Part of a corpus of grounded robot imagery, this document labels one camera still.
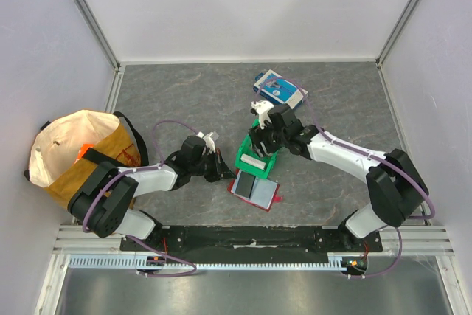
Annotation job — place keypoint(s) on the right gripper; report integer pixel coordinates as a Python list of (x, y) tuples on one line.
[(260, 142)]

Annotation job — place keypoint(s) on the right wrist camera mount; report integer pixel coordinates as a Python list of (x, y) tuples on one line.
[(261, 109)]

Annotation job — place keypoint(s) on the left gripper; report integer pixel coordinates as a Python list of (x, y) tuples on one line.
[(220, 170)]

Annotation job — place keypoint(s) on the grey slotted cable duct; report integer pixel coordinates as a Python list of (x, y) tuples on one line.
[(148, 263)]

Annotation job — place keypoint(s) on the brown paper tote bag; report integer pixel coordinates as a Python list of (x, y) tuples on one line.
[(51, 163)]

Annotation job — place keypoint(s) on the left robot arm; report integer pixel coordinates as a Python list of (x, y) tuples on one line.
[(102, 203)]

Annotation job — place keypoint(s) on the blue white product box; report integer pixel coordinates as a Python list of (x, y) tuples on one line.
[(278, 91)]

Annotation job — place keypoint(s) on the orange item in bag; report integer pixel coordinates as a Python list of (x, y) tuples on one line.
[(82, 151)]

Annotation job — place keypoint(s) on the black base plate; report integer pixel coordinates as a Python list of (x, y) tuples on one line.
[(181, 239)]

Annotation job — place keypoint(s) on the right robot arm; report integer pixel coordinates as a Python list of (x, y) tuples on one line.
[(394, 185)]

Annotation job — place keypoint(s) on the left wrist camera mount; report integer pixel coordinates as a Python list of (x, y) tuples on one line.
[(209, 139)]

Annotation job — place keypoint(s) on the white credit card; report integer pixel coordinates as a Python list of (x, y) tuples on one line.
[(253, 161)]

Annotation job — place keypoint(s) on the green plastic bin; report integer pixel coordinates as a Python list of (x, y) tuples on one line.
[(245, 148)]

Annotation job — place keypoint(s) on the red card holder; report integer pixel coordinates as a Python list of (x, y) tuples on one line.
[(260, 193)]

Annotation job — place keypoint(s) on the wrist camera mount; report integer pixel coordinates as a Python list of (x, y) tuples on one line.
[(209, 139), (261, 109)]

